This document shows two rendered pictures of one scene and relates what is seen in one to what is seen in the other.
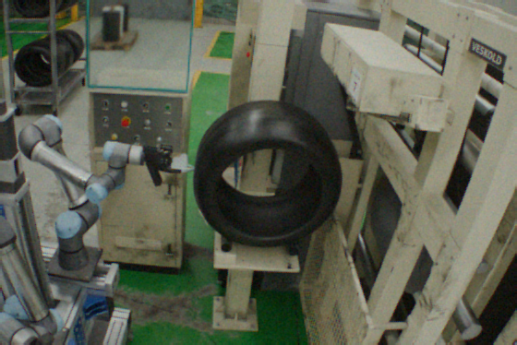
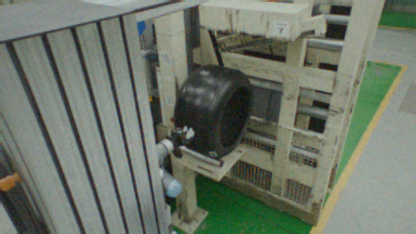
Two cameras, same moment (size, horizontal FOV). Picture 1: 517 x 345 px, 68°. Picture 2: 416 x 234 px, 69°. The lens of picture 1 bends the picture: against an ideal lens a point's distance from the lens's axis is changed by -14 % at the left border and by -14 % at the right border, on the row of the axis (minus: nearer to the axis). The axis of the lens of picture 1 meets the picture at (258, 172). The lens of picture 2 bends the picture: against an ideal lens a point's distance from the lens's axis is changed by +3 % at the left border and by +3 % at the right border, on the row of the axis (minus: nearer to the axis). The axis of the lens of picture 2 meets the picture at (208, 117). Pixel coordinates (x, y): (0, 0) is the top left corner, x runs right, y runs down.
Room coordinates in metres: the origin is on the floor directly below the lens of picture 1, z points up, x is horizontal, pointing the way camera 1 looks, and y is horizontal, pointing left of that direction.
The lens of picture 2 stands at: (0.49, 1.22, 2.14)
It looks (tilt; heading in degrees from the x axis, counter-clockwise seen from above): 32 degrees down; 311
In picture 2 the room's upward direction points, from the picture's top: 2 degrees counter-clockwise
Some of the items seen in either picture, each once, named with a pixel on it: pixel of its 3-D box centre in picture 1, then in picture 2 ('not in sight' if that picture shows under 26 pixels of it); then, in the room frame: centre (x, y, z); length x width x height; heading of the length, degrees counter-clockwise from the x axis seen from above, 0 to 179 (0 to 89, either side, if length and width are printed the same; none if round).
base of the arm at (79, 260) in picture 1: (72, 251); not in sight; (1.33, 0.77, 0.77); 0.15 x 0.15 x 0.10
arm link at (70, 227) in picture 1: (69, 230); not in sight; (1.34, 0.77, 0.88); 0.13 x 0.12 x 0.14; 170
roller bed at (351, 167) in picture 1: (337, 176); not in sight; (1.84, -0.38, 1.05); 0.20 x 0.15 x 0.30; 7
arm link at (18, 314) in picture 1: (21, 315); not in sight; (0.83, 0.75, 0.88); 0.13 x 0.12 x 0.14; 157
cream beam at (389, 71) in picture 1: (371, 64); (252, 18); (1.49, -0.34, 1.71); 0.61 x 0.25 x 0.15; 7
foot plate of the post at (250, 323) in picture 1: (234, 312); (188, 215); (1.83, 0.02, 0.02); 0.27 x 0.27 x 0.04; 7
